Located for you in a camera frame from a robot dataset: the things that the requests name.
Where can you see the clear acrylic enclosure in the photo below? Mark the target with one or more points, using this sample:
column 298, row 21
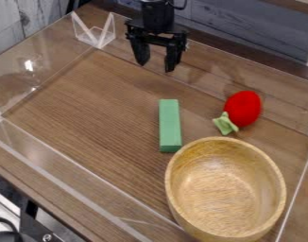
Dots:
column 79, row 131

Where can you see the wooden bowl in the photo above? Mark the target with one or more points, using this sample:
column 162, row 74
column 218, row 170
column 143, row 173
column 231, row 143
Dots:
column 226, row 190

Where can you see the red plush strawberry toy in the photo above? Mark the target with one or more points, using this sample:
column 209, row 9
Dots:
column 242, row 111

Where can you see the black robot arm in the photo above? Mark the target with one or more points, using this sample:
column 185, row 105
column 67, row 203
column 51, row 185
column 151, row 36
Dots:
column 157, row 29

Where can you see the black table frame bracket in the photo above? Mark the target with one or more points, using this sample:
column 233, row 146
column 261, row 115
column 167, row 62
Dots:
column 33, row 230

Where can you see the green rectangular block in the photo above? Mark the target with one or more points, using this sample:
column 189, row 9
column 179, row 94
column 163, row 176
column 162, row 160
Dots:
column 170, row 130

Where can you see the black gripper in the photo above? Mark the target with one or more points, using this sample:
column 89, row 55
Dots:
column 155, row 28

